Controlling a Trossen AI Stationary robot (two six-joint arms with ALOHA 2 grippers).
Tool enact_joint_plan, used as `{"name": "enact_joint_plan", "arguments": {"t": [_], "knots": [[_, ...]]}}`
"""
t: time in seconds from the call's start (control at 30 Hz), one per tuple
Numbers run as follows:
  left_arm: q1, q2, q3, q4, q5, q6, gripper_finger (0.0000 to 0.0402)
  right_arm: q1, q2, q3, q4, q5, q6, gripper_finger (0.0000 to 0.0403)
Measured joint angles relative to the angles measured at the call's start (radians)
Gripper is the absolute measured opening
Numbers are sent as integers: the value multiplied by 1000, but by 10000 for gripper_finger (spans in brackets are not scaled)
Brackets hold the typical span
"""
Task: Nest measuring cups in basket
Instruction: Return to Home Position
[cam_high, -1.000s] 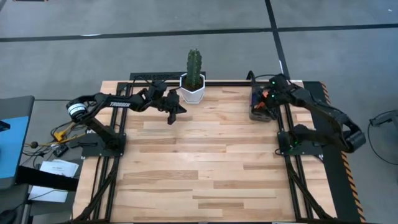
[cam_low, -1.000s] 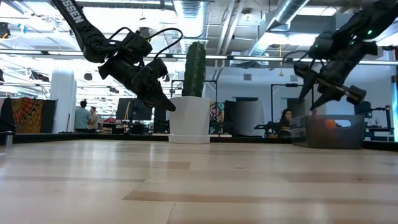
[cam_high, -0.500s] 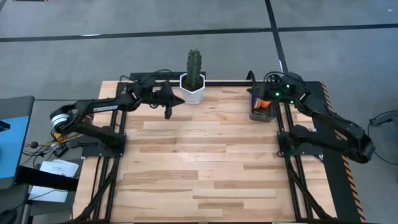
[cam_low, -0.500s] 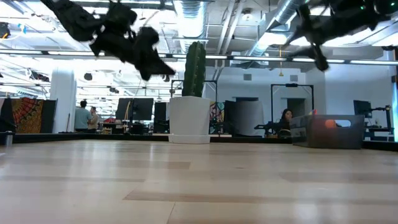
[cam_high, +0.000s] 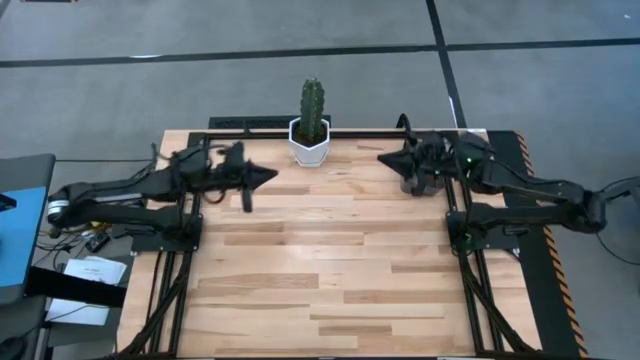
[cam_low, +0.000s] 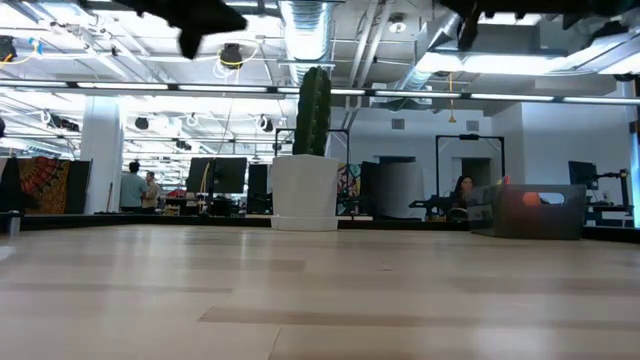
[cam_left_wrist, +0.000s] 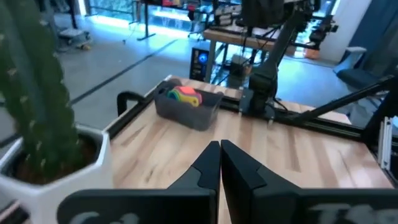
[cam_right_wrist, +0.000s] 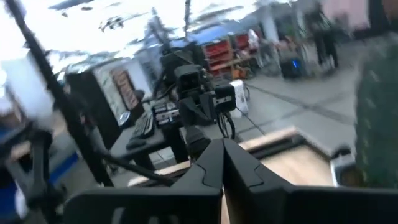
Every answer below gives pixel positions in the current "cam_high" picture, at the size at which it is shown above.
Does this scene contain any white printed paper sheet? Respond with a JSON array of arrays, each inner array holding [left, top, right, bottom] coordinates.
[[63, 255, 129, 286]]

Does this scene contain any small black device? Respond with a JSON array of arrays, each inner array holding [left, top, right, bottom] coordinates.
[[84, 233, 111, 254]]

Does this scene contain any blue board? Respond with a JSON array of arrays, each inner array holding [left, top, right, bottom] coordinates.
[[0, 185, 49, 289]]

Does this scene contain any black mat with hazard stripes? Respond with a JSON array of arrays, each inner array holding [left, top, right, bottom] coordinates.
[[487, 129, 592, 359]]

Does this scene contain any yellow cable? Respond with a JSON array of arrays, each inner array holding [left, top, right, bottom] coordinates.
[[62, 222, 111, 237]]

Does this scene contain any thin black floor cable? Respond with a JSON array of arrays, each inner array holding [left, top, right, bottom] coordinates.
[[54, 158, 157, 164]]

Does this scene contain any white hexagonal plant pot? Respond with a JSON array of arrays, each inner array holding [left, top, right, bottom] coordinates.
[[288, 116, 332, 168]]

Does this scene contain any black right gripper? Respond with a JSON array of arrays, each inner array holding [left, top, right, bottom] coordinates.
[[377, 130, 464, 195]]

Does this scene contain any black aluminium table frame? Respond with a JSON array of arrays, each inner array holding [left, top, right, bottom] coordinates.
[[117, 128, 544, 359]]

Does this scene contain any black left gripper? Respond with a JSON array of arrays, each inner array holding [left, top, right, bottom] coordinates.
[[207, 141, 279, 214]]

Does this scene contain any white blank paper sheet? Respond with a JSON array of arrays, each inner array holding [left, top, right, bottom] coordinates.
[[44, 298, 111, 327]]

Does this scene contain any green cactus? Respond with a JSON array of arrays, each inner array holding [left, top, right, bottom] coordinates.
[[299, 78, 326, 146]]

